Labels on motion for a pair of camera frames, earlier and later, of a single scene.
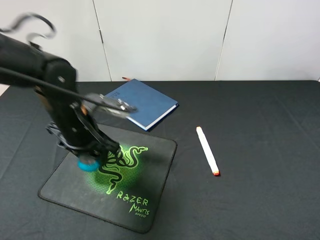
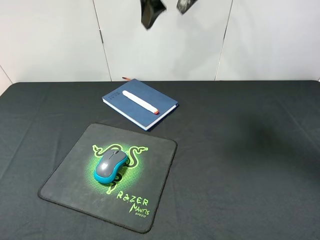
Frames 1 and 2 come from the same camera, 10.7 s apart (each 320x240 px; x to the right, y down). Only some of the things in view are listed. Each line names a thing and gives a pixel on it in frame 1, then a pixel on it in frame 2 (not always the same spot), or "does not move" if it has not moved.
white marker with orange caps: [208, 151] → [140, 102]
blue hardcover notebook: [152, 105] does not move
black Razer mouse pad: [128, 194] does not move
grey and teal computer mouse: [88, 163] → [105, 168]
